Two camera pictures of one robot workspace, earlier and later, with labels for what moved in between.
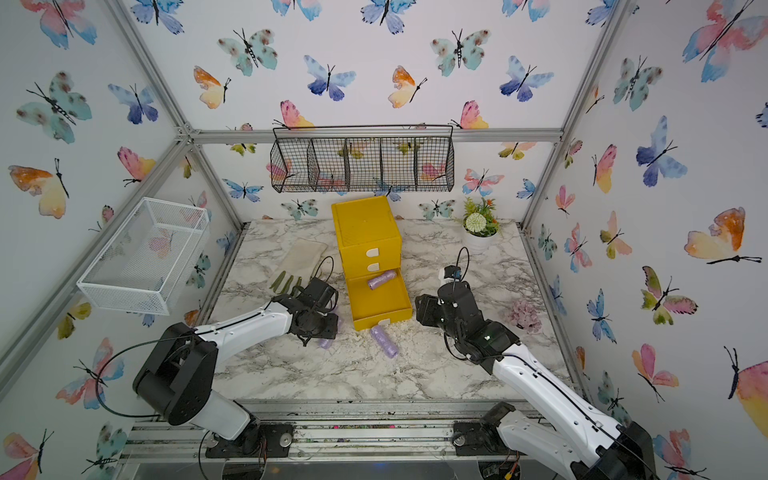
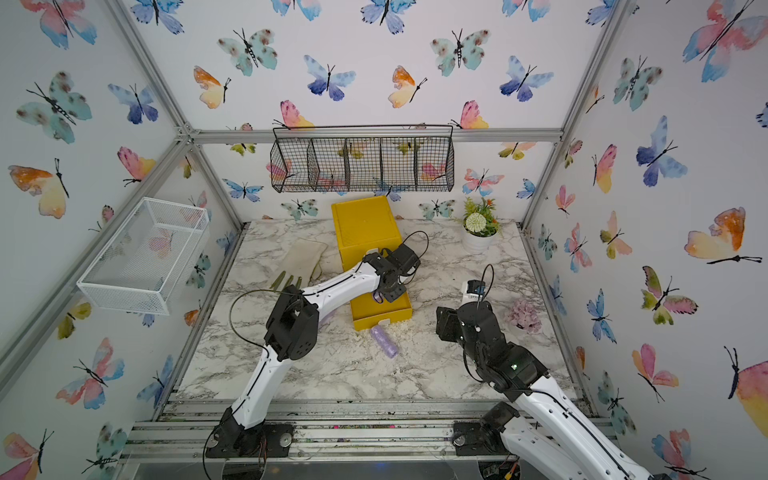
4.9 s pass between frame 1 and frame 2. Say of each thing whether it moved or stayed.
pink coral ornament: stayed
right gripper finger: moved
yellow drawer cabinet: stayed
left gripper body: moved
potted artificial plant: stayed
